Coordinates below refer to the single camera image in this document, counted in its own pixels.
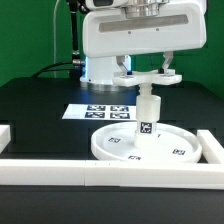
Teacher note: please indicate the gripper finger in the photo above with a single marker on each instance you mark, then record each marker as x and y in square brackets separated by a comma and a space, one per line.
[123, 63]
[168, 57]

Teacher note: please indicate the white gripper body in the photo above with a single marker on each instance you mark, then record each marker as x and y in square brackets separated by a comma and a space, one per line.
[132, 27]

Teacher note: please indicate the white cross-shaped table base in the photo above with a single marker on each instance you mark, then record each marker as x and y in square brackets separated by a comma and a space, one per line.
[168, 77]

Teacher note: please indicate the white round table top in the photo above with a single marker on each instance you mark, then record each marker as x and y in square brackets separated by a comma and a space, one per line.
[168, 143]

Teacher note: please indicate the white sheet with fiducial markers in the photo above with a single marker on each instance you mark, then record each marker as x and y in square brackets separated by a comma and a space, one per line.
[100, 112]

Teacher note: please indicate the white right fence bar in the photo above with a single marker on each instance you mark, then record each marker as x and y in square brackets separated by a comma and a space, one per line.
[212, 150]

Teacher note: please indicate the white fence bar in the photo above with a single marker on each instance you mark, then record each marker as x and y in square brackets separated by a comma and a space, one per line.
[212, 150]
[110, 173]

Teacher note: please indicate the white left fence block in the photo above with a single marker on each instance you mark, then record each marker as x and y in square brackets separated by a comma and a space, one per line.
[5, 136]

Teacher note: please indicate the white front fence bar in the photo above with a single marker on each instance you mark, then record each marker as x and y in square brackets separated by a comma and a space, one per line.
[110, 173]

